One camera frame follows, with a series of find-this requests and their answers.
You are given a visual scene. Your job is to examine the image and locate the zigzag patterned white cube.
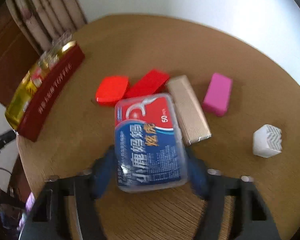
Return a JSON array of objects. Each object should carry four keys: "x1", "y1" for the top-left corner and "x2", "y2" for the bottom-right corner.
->
[{"x1": 253, "y1": 124, "x2": 282, "y2": 158}]

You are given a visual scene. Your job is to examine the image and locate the gold ribbed metal case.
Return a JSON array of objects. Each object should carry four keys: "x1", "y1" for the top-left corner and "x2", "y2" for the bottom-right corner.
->
[{"x1": 166, "y1": 75, "x2": 212, "y2": 146}]

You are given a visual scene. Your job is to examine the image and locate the clear floss pick box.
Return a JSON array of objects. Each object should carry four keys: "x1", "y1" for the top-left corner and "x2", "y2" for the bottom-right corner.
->
[{"x1": 114, "y1": 93, "x2": 188, "y2": 193}]

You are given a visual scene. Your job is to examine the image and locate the pink rectangular block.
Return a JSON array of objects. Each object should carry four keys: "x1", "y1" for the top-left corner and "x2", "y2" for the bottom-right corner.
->
[{"x1": 202, "y1": 73, "x2": 233, "y2": 116}]

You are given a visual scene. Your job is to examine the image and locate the red rectangular block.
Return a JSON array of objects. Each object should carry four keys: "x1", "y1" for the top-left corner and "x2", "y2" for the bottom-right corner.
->
[{"x1": 125, "y1": 69, "x2": 170, "y2": 99}]

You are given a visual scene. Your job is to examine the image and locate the clear box red insert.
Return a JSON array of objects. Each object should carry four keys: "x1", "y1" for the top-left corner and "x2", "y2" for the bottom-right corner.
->
[{"x1": 38, "y1": 30, "x2": 76, "y2": 69}]

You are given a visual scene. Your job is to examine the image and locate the red toffee tin box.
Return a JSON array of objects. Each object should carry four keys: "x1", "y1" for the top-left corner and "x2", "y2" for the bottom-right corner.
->
[{"x1": 5, "y1": 42, "x2": 85, "y2": 142}]

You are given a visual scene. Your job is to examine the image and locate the brown wooden door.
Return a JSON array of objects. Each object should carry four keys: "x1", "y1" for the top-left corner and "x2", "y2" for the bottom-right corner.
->
[{"x1": 0, "y1": 4, "x2": 39, "y2": 106}]

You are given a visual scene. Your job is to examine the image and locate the beige patterned curtain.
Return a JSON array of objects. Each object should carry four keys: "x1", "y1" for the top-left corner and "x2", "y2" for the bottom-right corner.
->
[{"x1": 6, "y1": 0, "x2": 87, "y2": 54}]

